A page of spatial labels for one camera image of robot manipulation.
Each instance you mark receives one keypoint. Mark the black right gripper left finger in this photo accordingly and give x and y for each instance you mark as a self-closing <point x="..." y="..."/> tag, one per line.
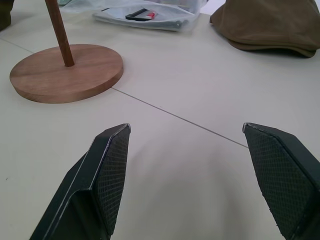
<point x="87" y="180"/>

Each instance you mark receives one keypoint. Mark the black rectangular frame part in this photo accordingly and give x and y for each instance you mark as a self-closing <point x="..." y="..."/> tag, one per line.
<point x="137" y="15"/>

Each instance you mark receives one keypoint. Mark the wooden stand with round base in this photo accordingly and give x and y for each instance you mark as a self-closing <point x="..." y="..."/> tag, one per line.
<point x="67" y="72"/>

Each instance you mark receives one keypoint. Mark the dark olive cloth item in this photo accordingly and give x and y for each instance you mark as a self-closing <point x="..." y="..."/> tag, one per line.
<point x="4" y="13"/>

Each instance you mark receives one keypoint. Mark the clear plastic bag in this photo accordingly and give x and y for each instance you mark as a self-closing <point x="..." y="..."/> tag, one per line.
<point x="147" y="15"/>

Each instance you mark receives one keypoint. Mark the olive brown flat cap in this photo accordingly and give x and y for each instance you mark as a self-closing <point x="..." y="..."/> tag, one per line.
<point x="270" y="27"/>

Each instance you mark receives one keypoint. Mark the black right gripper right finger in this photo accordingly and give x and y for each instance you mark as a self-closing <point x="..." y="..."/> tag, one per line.
<point x="285" y="180"/>

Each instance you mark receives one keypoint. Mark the small red white block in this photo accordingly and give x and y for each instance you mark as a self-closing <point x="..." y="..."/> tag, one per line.
<point x="150" y="16"/>

